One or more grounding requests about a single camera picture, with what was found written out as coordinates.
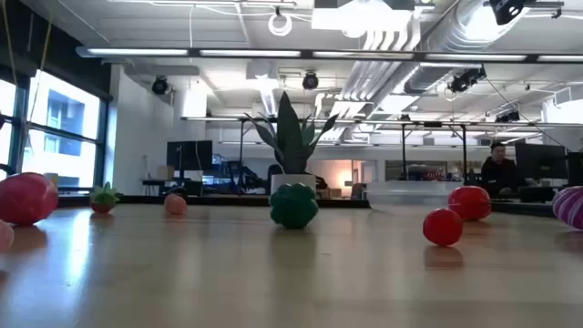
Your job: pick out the red toy tomato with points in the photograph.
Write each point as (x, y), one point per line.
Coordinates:
(470, 202)

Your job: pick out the purple striped toy cabbage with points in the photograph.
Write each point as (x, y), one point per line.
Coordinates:
(570, 207)

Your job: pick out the clear plastic tupperware container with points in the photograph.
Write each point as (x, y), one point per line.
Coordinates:
(410, 193)

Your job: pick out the round orange toy fruit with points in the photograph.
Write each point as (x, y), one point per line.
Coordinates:
(442, 227)

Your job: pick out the green toy bell pepper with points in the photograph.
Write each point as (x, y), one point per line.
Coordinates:
(293, 206)

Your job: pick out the small peach toy fruit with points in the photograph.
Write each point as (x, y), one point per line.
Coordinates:
(175, 204)

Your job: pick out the toy strawberry with green leaves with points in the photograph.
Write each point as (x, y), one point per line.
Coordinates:
(103, 200)

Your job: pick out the large red toy fruit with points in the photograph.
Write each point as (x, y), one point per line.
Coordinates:
(27, 198)

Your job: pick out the small pink toy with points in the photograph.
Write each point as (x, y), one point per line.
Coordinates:
(3, 234)

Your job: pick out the background black robot arm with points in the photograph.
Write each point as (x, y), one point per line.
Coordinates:
(246, 175)

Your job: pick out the white ceiling light panel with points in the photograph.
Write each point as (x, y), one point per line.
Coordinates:
(362, 18)

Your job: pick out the black computer monitor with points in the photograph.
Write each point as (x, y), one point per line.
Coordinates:
(575, 168)
(539, 161)
(189, 155)

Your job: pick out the person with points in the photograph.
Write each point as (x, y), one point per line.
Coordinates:
(498, 173)

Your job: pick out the black ceiling spotlight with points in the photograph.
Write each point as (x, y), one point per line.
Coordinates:
(159, 85)
(310, 81)

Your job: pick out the green snake plant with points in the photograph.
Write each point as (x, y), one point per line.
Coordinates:
(291, 141)

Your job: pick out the long ceiling light bar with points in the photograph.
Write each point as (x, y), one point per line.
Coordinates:
(250, 53)

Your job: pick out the white plant pot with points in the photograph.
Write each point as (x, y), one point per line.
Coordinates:
(291, 179)

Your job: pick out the white potted plant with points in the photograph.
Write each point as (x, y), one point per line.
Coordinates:
(205, 199)

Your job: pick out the cardboard box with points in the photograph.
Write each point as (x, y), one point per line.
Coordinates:
(165, 172)

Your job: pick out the white cylinder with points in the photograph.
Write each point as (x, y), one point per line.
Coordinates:
(51, 178)

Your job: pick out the silver ventilation duct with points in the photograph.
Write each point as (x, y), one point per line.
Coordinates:
(455, 27)

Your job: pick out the black ceiling camera cluster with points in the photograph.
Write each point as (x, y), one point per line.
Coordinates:
(464, 79)

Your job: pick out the black metal workstation frame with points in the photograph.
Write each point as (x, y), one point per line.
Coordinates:
(403, 155)

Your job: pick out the dark window frame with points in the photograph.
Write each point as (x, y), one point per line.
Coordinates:
(18, 127)

